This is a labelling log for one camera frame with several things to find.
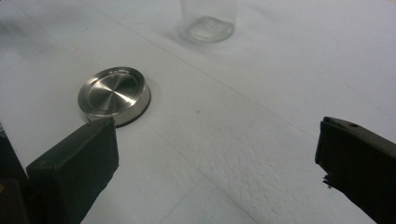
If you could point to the small metal bowl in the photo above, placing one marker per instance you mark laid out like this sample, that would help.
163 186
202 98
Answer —
112 93

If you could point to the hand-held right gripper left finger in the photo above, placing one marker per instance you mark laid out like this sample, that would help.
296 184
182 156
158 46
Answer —
74 174

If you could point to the clear glass jar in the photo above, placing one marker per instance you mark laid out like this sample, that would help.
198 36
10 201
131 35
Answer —
209 29

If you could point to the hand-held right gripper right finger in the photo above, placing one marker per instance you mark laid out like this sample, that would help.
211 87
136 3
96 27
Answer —
361 168

